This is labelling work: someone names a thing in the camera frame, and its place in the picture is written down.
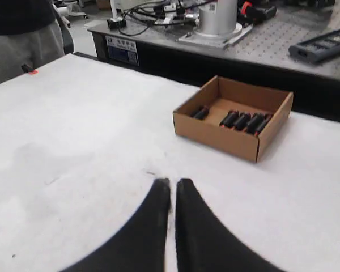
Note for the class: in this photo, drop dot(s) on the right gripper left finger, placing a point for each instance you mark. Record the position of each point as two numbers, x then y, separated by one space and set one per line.
147 232

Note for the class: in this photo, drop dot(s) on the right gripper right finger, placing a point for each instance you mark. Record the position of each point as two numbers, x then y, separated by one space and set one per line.
198 235

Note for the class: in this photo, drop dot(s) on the brown cardboard box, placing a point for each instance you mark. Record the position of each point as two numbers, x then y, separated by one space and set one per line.
233 119

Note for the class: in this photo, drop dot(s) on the small black box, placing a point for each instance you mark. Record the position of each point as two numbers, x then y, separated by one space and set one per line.
115 22

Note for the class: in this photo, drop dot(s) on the black sleeve with red bolt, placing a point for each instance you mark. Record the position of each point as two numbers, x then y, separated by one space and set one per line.
264 124
200 112
254 123
229 119
241 121

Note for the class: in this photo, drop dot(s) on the white and blue label plate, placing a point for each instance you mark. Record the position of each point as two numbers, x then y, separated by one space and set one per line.
122 48

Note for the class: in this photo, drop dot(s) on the metal bench with holes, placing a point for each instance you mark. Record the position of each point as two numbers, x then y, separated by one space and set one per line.
243 48

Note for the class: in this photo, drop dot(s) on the black and orange clamp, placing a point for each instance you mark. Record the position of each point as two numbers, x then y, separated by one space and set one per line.
29 69

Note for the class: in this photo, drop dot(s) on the silver-white machine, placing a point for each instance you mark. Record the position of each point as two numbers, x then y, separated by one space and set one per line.
215 21

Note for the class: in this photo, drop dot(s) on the dark grey tool case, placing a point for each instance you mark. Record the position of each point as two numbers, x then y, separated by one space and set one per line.
323 45

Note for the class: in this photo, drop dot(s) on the person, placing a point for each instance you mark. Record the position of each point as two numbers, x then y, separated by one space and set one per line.
20 39

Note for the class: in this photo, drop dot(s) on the black and red device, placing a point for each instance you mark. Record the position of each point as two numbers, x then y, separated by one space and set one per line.
256 10

